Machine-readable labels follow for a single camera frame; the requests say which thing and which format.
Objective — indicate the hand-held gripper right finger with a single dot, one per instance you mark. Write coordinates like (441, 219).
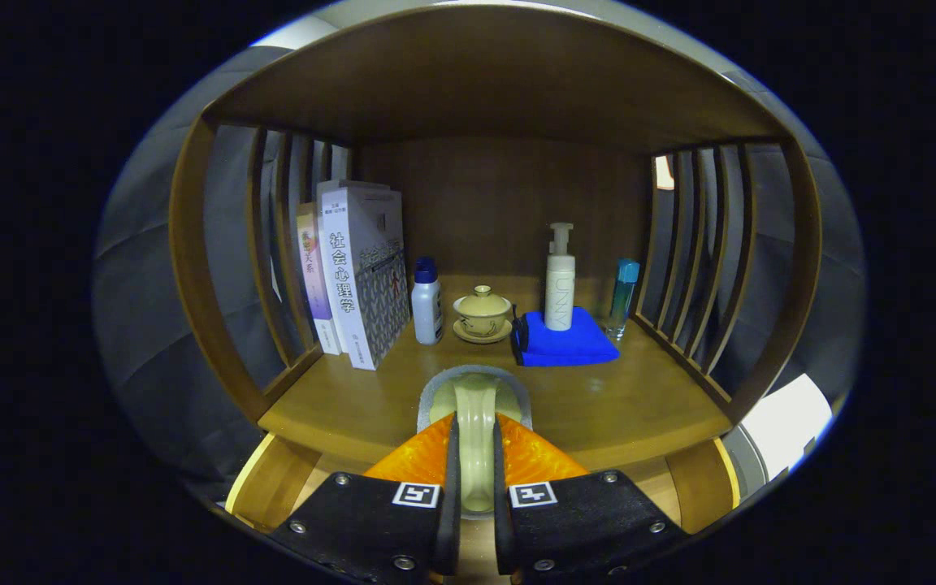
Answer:
(502, 520)

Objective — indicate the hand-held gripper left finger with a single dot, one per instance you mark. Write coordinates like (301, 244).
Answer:
(450, 520)

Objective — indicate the wooden drawer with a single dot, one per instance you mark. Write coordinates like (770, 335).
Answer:
(273, 479)

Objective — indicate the wooden countertop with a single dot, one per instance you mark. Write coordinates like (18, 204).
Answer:
(614, 398)

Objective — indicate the wooden cabinet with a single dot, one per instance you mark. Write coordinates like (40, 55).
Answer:
(476, 81)

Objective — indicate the blue folded cloth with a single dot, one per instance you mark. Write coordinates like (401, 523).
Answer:
(565, 345)

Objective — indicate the beige lidded teacup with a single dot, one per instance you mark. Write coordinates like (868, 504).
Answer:
(482, 313)

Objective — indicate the white bottle blue cap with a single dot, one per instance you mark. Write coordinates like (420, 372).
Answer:
(426, 309)

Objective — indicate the white pump bottle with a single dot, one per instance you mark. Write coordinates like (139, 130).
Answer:
(560, 284)

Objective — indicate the clear blue bottle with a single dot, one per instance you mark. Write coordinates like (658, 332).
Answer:
(622, 296)

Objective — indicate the thick white patterned book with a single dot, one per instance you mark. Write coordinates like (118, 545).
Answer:
(362, 276)

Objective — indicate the purple book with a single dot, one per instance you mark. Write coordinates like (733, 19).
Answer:
(314, 276)

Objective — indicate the thin white book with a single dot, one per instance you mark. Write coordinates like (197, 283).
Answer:
(325, 236)

